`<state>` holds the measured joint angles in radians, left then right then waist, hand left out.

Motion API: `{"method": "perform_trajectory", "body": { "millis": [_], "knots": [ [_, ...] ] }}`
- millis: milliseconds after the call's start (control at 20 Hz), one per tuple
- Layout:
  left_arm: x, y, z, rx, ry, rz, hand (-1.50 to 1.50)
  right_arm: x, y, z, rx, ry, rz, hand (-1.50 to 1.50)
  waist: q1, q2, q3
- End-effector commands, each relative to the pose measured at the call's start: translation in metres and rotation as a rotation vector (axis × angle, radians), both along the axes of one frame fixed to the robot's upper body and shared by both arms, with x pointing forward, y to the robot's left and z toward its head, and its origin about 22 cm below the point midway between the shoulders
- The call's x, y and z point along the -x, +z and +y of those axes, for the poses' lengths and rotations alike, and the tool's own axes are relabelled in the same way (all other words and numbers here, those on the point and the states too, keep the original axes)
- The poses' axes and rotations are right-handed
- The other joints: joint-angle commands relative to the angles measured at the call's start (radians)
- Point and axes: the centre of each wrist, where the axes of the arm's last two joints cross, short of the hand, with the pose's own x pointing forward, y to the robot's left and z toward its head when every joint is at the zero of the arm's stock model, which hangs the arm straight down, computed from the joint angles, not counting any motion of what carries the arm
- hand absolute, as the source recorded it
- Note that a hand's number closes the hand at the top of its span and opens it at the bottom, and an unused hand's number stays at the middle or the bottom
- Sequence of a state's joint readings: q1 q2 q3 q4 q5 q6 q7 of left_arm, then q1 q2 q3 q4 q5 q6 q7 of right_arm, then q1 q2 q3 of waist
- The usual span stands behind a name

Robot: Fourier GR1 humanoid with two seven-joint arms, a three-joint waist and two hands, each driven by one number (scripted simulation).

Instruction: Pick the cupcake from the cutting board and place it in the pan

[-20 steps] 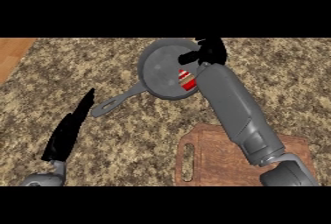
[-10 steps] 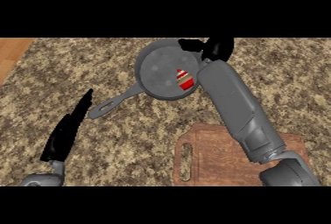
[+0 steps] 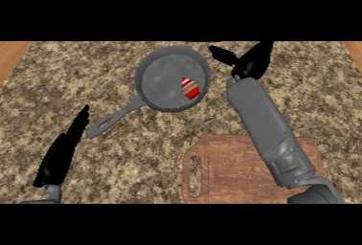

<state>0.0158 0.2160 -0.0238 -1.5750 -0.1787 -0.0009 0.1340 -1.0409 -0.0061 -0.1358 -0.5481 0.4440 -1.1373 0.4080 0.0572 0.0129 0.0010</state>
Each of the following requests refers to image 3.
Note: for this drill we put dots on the grey frying pan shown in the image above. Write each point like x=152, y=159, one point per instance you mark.
x=171, y=79

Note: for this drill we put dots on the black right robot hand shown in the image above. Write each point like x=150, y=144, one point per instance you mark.
x=252, y=62

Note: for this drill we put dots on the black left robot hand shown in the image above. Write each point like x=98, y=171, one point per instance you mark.
x=60, y=156

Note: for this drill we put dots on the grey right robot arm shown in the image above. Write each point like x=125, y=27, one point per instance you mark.
x=271, y=134

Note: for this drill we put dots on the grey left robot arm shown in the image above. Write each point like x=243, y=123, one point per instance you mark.
x=48, y=195

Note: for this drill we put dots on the brown wooden cutting board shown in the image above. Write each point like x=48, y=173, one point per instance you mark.
x=227, y=172

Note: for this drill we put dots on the red and white cupcake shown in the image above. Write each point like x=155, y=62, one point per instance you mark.
x=190, y=88

